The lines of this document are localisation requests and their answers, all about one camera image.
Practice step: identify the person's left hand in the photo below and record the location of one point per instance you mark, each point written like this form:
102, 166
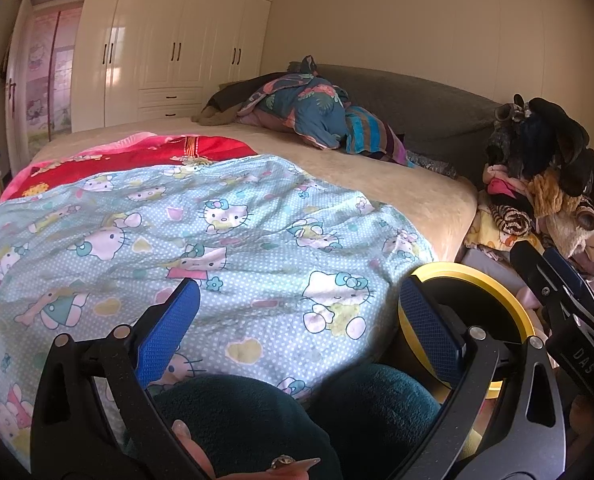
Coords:
237, 472

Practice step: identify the teal fleece pants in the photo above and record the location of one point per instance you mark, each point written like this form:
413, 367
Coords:
237, 410

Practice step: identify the beige bed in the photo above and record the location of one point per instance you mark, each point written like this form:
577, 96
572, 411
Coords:
377, 190

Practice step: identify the pink cartoon door curtain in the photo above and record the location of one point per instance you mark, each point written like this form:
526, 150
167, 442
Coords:
52, 75

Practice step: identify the dark olive cloth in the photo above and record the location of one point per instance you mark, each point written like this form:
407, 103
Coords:
227, 105

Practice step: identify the white door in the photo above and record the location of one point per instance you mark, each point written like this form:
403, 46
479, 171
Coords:
17, 85

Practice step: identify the cream wardrobe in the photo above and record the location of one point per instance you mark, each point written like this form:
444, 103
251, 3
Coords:
152, 35

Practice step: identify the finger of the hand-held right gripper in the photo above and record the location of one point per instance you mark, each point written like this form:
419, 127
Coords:
569, 270
537, 270

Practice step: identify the yellow cartoon sheet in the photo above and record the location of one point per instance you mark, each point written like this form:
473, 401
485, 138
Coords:
487, 235

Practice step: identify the mustard knit garment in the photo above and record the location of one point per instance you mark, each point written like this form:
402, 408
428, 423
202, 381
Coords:
552, 192

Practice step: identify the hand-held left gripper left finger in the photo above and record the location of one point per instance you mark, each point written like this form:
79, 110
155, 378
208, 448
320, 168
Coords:
169, 330

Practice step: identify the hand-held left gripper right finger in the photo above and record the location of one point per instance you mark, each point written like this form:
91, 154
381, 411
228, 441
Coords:
429, 332

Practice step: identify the blue floral quilt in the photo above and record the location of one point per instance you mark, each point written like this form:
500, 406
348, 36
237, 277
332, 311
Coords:
312, 110

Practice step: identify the light blue cartoon cat blanket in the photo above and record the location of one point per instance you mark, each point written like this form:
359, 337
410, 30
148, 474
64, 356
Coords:
227, 260

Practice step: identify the red and pink blanket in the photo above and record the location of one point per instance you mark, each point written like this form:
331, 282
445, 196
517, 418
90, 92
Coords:
127, 155

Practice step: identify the cream fluffy garment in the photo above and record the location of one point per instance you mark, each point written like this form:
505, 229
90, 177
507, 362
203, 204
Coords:
572, 232

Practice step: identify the yellow rimmed black trash bin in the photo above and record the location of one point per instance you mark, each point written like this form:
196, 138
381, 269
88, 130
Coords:
477, 272

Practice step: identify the striped towel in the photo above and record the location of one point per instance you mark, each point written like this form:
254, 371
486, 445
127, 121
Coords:
377, 135

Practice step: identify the dark patterned cloth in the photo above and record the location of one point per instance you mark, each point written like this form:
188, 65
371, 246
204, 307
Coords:
432, 164

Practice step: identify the pink garment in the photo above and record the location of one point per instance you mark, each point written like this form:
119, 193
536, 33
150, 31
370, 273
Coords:
504, 182

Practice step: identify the zebra striped cloth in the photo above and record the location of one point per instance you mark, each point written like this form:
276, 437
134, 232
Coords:
512, 220

